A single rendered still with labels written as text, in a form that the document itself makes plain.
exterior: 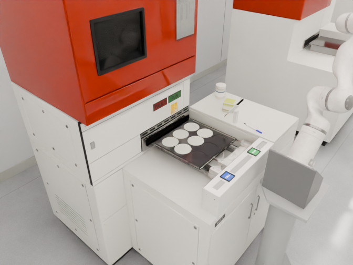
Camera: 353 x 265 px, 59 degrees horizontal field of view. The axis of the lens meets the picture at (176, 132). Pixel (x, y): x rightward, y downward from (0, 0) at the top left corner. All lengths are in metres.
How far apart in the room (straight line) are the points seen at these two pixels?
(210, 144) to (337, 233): 1.38
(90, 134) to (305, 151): 1.05
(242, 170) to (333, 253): 1.27
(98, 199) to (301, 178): 1.08
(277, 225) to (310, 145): 0.52
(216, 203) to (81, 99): 0.77
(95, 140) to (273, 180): 0.93
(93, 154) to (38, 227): 1.27
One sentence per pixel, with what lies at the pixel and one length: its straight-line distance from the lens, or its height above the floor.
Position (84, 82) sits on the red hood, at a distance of 1.39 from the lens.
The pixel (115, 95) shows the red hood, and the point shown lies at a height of 1.31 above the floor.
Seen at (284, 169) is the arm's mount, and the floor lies 1.00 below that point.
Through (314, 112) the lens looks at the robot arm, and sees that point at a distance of 1.71.
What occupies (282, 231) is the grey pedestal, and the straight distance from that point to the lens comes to 1.94.
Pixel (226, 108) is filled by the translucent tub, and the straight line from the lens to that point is 2.06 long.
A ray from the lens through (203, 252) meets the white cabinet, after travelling 1.73.
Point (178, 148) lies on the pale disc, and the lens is 1.83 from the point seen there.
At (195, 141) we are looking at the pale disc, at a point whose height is 0.90.
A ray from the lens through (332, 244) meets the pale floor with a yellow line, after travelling 2.74.
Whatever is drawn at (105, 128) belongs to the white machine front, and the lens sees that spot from 1.62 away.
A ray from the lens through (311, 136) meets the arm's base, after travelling 1.65.
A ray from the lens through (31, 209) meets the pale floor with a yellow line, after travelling 2.96.
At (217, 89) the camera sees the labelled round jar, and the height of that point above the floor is 1.03.
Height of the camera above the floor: 2.01
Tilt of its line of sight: 34 degrees down
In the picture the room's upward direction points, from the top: straight up
